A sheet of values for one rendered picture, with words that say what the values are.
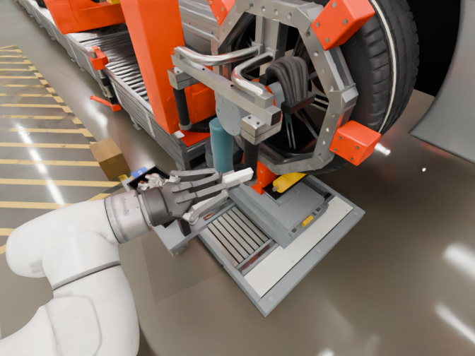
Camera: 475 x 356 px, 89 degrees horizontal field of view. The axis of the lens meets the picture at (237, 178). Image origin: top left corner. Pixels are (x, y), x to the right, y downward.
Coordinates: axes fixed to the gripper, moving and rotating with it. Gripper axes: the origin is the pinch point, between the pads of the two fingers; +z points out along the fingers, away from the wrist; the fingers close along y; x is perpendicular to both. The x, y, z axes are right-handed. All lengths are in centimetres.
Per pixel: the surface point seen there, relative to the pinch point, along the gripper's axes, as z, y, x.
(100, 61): -21, 176, 78
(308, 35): 26.3, 20.4, -17.9
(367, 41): 36.2, 11.8, -20.1
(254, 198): 31, 20, 68
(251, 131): 6.0, 6.6, -6.2
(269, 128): 10.8, 6.5, -5.6
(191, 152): 13, 67, 76
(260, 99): 8.5, 9.7, -11.9
